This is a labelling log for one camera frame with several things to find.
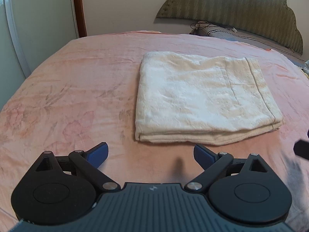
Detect sliding glass wardrobe door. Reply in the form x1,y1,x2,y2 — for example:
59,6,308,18
1,0,79,106

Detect brown wooden wardrobe frame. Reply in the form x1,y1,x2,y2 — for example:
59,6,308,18
73,0,87,38

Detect cream white pants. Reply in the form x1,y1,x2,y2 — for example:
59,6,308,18
135,51,283,146

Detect green upholstered headboard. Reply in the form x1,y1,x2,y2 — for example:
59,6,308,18
156,0,303,55

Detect pink bed blanket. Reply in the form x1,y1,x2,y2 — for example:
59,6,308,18
1,32,308,231

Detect striped grey pillow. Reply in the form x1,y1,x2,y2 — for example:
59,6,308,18
192,25,306,67

